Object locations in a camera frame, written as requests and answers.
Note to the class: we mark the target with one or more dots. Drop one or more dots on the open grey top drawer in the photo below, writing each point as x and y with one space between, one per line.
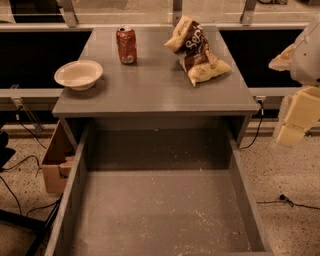
158 192

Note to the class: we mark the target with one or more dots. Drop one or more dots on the brown chip bag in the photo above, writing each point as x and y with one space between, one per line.
191 45

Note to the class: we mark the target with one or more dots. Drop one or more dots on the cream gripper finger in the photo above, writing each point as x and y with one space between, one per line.
303 114
282 62

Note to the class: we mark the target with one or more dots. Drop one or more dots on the cardboard box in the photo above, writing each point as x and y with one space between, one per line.
57 162

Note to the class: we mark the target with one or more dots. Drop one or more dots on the red coke can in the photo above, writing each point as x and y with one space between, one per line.
126 42

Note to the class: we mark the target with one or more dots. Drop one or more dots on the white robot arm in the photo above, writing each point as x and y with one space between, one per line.
305 64

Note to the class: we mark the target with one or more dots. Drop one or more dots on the white paper bowl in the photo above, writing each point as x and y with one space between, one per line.
79 75

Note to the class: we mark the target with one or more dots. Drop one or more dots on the black stand base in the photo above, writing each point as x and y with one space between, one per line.
40 229

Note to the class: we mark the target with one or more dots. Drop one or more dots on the grey cabinet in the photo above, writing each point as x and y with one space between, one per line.
154 96

